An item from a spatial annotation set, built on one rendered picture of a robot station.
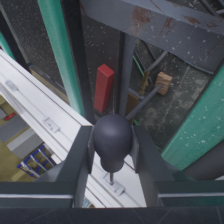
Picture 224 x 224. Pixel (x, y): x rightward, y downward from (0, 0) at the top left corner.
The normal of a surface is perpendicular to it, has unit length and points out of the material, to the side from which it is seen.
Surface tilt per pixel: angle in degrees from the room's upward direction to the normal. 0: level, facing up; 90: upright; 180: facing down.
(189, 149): 0
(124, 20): 0
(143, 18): 0
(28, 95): 90
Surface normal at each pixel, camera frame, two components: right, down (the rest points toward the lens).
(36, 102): 0.01, -0.59
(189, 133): -0.66, 0.60
